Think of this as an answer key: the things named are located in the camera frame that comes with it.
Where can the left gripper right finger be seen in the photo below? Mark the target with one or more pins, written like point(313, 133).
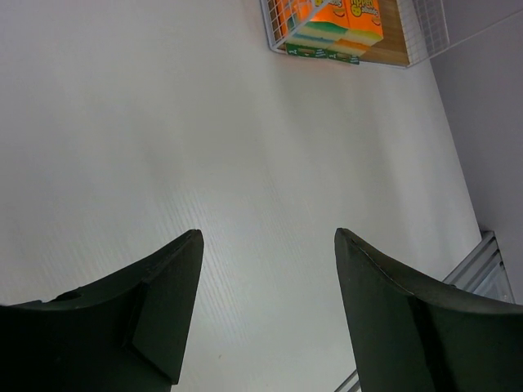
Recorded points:
point(429, 326)

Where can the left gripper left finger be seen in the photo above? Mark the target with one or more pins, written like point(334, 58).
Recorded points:
point(125, 332)

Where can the green sponge orange pack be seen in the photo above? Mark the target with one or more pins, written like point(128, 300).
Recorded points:
point(314, 26)

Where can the Sponge Daddy yellow sponge box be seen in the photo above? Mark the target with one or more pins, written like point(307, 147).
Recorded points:
point(362, 27)

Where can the bottom wooden shelf board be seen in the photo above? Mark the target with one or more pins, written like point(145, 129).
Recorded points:
point(392, 49)

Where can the white wire shelf frame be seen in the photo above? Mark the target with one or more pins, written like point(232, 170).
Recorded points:
point(424, 25)

